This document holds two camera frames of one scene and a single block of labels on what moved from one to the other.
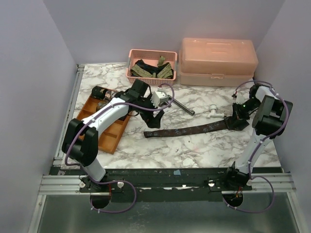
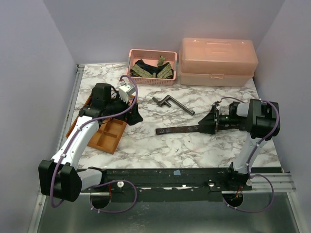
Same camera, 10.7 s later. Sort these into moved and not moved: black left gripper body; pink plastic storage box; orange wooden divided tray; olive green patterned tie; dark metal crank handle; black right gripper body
Moved: black right gripper body; black left gripper body
Not moved: dark metal crank handle; olive green patterned tie; orange wooden divided tray; pink plastic storage box
